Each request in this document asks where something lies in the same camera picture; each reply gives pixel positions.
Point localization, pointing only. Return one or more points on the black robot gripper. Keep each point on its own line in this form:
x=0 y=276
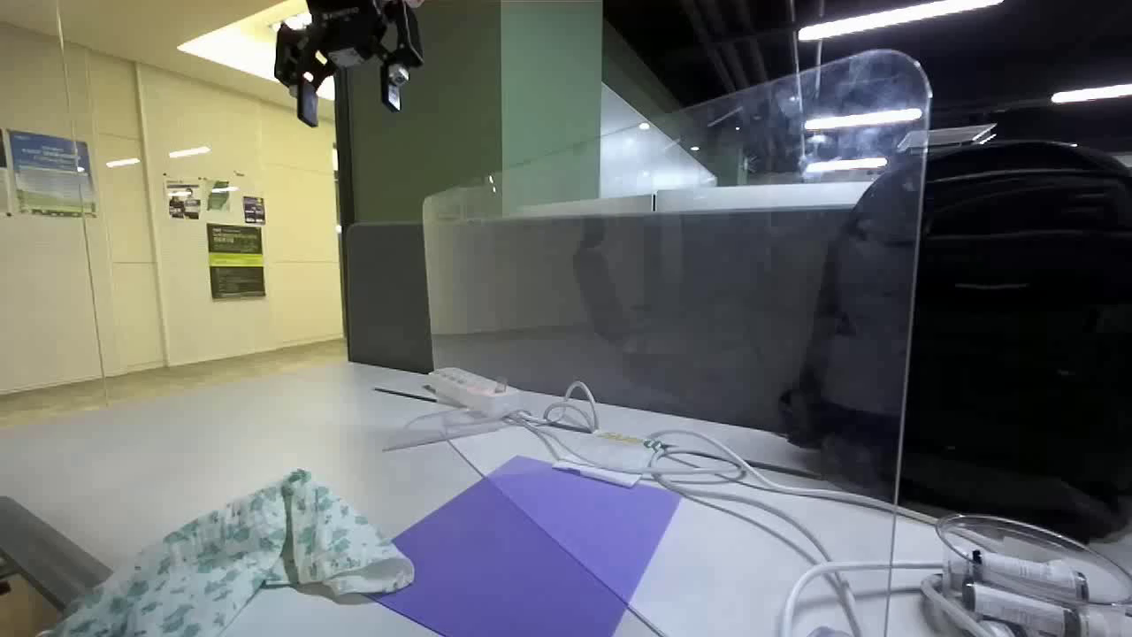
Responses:
x=355 y=31

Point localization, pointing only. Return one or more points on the white cloth with green print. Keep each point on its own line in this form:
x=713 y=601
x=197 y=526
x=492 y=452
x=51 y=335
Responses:
x=235 y=562

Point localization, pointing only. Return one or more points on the green pillar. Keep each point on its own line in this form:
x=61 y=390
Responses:
x=446 y=117

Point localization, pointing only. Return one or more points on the bright ceiling light panel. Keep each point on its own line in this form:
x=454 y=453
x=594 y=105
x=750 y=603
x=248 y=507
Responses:
x=241 y=45

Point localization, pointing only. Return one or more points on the grey desk partition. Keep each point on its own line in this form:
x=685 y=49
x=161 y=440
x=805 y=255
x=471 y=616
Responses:
x=385 y=295

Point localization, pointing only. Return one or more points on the white power strip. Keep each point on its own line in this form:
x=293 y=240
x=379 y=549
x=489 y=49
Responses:
x=471 y=390

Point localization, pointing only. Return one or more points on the clear acrylic panel with feet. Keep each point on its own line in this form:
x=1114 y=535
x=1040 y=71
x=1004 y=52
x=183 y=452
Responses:
x=673 y=307

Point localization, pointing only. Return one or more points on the purple paper sheet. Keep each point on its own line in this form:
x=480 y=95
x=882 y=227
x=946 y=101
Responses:
x=532 y=555

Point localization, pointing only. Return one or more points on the long ceiling light tube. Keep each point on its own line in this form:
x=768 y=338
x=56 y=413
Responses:
x=898 y=18
x=1090 y=95

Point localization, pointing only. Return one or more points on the black backpack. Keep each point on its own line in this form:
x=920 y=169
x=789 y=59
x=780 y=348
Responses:
x=1027 y=329

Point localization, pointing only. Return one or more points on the white plug adapter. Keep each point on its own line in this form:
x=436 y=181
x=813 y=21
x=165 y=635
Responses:
x=1027 y=570
x=1037 y=615

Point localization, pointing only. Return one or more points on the small dark wall notice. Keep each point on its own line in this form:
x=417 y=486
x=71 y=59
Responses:
x=254 y=209

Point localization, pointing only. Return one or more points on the small pale wall notice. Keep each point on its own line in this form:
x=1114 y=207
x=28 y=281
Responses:
x=222 y=197

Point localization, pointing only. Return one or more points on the small photo wall notice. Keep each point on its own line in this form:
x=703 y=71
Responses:
x=183 y=200

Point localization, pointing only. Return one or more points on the dark green wall poster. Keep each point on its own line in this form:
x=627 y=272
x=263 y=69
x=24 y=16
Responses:
x=235 y=263

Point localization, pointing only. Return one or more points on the blue wall poster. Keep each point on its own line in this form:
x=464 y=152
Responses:
x=51 y=172

